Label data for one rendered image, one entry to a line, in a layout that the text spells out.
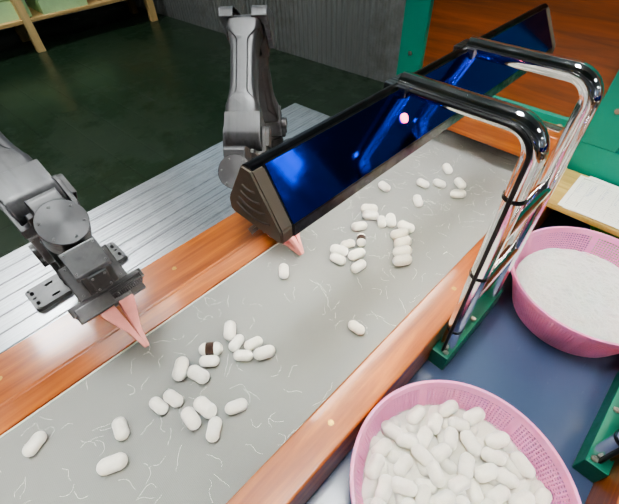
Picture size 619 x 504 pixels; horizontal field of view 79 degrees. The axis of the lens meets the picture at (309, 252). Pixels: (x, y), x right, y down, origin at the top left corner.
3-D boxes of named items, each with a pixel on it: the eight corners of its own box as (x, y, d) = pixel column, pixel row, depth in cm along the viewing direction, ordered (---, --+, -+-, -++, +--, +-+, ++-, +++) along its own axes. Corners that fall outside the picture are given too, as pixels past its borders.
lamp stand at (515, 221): (356, 307, 74) (380, 74, 42) (415, 253, 84) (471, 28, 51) (441, 371, 65) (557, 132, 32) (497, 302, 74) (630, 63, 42)
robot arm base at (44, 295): (114, 232, 81) (99, 218, 84) (16, 289, 71) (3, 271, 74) (128, 257, 87) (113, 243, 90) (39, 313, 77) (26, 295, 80)
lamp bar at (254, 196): (230, 210, 40) (215, 149, 34) (506, 45, 69) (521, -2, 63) (281, 248, 36) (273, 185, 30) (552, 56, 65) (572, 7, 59)
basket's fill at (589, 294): (485, 309, 72) (495, 291, 68) (536, 247, 83) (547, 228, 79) (616, 388, 61) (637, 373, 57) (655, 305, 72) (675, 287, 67)
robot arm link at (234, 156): (263, 188, 63) (261, 113, 61) (212, 189, 63) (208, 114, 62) (272, 190, 74) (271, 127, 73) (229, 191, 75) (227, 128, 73)
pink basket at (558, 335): (520, 373, 64) (543, 345, 57) (479, 257, 82) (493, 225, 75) (685, 378, 63) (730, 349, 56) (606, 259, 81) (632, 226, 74)
